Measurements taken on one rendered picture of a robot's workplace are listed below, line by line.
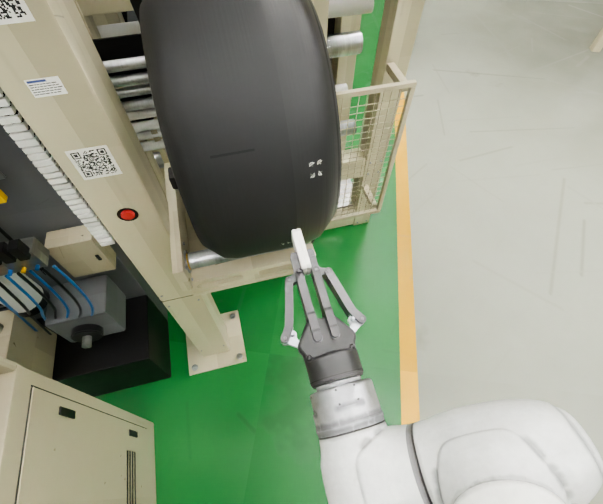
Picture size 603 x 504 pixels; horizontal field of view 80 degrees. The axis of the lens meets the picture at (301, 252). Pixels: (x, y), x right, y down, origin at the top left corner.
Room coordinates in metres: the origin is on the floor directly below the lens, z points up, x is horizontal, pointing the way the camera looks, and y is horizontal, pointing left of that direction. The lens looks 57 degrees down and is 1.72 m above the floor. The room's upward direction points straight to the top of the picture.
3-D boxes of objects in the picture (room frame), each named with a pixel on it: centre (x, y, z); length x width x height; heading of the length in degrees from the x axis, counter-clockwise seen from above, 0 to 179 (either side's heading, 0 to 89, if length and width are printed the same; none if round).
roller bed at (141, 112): (0.99, 0.49, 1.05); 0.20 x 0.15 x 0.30; 105
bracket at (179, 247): (0.63, 0.35, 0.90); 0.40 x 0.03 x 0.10; 15
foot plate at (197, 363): (0.59, 0.42, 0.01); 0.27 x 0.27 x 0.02; 15
